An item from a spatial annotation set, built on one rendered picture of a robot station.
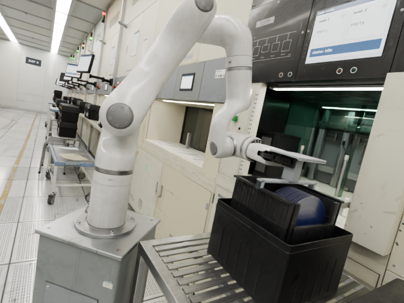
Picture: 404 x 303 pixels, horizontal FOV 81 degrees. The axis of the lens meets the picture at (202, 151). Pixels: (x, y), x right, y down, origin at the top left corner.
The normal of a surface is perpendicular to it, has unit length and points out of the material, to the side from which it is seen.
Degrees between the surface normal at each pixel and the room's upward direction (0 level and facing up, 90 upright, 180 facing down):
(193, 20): 124
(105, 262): 90
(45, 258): 90
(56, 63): 90
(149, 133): 90
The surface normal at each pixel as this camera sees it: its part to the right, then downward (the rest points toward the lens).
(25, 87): 0.54, 0.21
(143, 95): 0.64, -0.12
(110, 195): 0.30, 0.18
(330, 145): -0.82, -0.09
